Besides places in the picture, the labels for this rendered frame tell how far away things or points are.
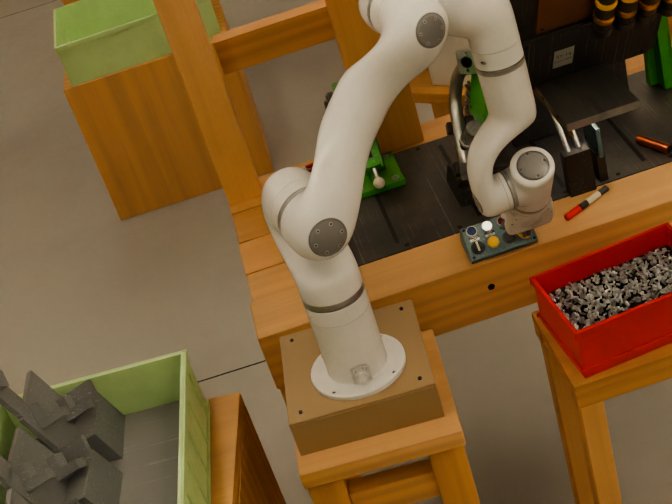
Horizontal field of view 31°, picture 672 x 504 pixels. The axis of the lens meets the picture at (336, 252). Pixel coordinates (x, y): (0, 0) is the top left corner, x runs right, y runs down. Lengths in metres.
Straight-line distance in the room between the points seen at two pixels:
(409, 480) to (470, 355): 1.41
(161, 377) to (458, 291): 0.66
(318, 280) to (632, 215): 0.78
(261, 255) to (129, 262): 1.92
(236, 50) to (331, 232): 1.03
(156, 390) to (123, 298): 1.99
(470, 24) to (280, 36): 0.95
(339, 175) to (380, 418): 0.50
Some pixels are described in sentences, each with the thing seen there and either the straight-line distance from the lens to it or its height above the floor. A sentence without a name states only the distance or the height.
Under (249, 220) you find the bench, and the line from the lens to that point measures 3.00.
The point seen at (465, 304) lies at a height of 0.81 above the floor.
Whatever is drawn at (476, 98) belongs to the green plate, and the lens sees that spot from 2.73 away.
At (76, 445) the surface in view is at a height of 0.95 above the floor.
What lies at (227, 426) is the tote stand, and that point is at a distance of 2.57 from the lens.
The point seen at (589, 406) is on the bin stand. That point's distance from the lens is 2.45.
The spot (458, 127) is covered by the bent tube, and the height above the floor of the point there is 1.04.
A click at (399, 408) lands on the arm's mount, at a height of 0.90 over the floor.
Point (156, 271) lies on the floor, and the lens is 4.62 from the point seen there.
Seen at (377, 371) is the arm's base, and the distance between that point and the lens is 2.31.
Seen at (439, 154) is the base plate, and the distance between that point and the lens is 2.99.
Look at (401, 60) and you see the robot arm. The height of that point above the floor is 1.54.
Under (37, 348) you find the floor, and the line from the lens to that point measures 4.51.
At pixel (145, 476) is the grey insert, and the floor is 0.85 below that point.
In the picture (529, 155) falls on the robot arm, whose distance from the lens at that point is 2.30.
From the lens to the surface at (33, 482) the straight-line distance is 2.32.
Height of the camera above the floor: 2.43
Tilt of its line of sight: 34 degrees down
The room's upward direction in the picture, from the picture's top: 18 degrees counter-clockwise
